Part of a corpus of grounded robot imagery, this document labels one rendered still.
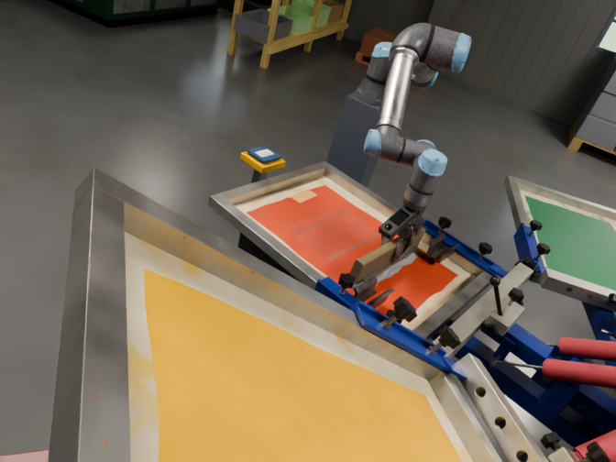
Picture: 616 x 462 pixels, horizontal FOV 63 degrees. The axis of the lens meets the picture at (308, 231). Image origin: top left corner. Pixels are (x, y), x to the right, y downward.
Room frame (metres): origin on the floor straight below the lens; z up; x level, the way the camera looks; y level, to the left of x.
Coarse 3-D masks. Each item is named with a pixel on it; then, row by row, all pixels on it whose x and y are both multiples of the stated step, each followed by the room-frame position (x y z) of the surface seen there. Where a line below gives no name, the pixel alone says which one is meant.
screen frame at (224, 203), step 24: (312, 168) 1.73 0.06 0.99; (240, 192) 1.41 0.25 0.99; (264, 192) 1.50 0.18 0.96; (360, 192) 1.67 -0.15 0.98; (240, 216) 1.28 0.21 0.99; (264, 240) 1.19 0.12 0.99; (288, 264) 1.14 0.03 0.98; (312, 288) 1.08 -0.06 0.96; (480, 288) 1.28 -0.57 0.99; (456, 312) 1.15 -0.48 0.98
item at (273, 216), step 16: (272, 208) 1.43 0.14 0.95; (288, 208) 1.46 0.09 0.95; (272, 224) 1.34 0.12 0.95; (288, 224) 1.37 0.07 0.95; (288, 240) 1.28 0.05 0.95; (304, 256) 1.23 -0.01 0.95; (352, 256) 1.30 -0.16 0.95; (336, 272) 1.19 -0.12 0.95; (384, 288) 1.19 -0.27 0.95; (400, 288) 1.21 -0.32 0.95; (384, 304) 1.11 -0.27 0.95; (416, 304) 1.16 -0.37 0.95
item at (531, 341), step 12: (516, 324) 1.09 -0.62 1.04; (492, 336) 1.06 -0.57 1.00; (504, 336) 1.05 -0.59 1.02; (516, 336) 1.04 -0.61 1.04; (528, 336) 1.05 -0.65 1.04; (516, 348) 1.03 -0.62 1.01; (528, 348) 1.01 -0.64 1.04; (540, 348) 1.02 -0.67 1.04; (552, 348) 1.04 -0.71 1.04; (528, 360) 1.00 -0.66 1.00; (540, 360) 0.99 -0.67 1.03
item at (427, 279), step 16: (320, 192) 1.63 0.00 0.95; (336, 192) 1.67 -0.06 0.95; (304, 208) 1.49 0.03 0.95; (320, 208) 1.52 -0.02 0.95; (352, 208) 1.59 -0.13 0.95; (368, 224) 1.52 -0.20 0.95; (400, 272) 1.29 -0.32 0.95; (416, 272) 1.32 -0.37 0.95; (432, 272) 1.34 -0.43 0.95; (448, 272) 1.37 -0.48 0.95; (416, 288) 1.24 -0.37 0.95; (432, 288) 1.26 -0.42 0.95
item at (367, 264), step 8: (424, 232) 1.43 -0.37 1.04; (392, 240) 1.30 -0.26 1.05; (416, 240) 1.40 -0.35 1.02; (376, 248) 1.23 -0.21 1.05; (384, 248) 1.24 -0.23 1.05; (392, 248) 1.26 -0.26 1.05; (368, 256) 1.18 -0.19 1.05; (376, 256) 1.19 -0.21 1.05; (384, 256) 1.23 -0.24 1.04; (392, 256) 1.28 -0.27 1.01; (360, 264) 1.14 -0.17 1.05; (368, 264) 1.16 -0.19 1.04; (376, 264) 1.20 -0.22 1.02; (384, 264) 1.26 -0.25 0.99; (352, 272) 1.15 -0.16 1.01; (360, 272) 1.14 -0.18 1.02; (368, 272) 1.18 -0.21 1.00
